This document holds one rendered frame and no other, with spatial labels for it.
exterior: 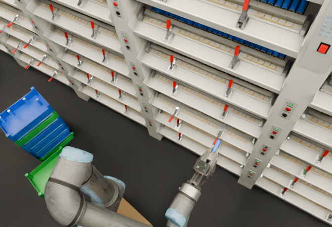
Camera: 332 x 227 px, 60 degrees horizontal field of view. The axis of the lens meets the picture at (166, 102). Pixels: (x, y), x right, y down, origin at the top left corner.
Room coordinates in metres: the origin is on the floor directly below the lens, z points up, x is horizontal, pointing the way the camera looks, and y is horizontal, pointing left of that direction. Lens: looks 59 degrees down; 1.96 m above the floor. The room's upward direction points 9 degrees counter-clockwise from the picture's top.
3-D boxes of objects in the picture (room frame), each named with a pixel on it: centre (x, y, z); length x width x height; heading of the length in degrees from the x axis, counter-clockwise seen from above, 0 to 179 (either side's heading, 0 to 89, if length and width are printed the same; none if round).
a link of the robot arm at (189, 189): (0.31, -0.04, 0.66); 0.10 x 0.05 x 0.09; 50
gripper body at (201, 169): (0.37, -0.10, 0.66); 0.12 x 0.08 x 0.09; 140
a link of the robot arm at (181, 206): (0.24, 0.01, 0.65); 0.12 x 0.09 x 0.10; 140
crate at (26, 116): (0.99, 0.89, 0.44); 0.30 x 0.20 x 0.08; 127
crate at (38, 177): (0.74, 0.86, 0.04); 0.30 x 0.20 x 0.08; 126
